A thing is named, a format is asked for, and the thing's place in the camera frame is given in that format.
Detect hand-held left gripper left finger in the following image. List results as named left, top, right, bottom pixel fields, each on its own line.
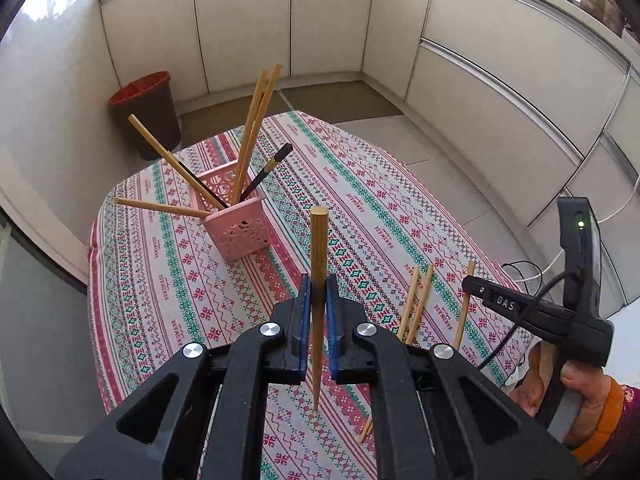
left=55, top=275, right=313, bottom=480

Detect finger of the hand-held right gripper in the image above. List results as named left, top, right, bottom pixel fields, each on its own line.
left=461, top=277, right=538, bottom=313

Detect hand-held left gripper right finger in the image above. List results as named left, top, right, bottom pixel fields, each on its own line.
left=326, top=274, right=583, bottom=480

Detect pink plastic basket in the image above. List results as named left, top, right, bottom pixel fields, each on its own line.
left=192, top=159, right=271, bottom=263

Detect black chopstick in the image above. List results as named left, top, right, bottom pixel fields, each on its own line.
left=241, top=143, right=294, bottom=201
left=172, top=157, right=231, bottom=210

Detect person's right forearm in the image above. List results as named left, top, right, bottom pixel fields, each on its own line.
left=570, top=377, right=640, bottom=471

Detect person's right hand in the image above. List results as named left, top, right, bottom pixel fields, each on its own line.
left=509, top=346, right=612, bottom=453

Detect patterned tablecloth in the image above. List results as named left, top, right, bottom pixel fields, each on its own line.
left=87, top=110, right=533, bottom=480

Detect brown floor mat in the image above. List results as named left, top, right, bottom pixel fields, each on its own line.
left=177, top=87, right=296, bottom=136
left=280, top=80, right=403, bottom=123

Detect dark trash bin red liner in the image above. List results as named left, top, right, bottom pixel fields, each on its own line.
left=109, top=71, right=182, bottom=161

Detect frosted glass sliding door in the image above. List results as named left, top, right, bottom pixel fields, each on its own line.
left=0, top=210, right=101, bottom=480

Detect white kitchen base cabinets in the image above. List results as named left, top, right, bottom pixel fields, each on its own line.
left=97, top=0, right=640, bottom=306

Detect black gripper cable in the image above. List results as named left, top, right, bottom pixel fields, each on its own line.
left=477, top=260, right=571, bottom=371

